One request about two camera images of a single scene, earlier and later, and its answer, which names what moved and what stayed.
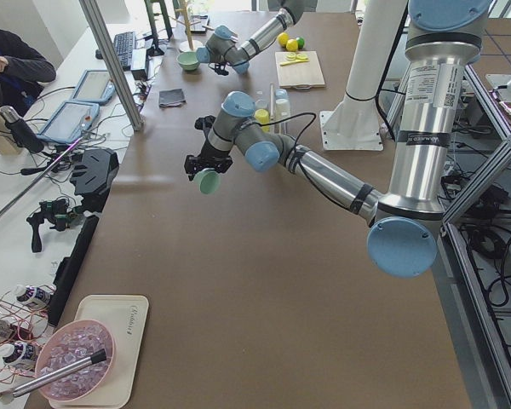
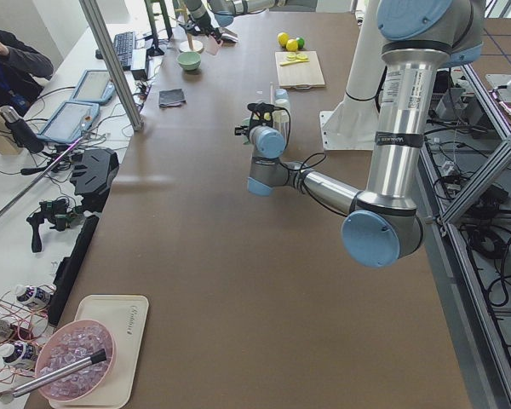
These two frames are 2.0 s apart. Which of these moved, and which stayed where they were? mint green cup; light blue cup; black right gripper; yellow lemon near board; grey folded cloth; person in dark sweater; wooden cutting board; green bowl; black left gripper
Moved: mint green cup; black right gripper; black left gripper
Stayed: light blue cup; wooden cutting board; grey folded cloth; yellow lemon near board; person in dark sweater; green bowl
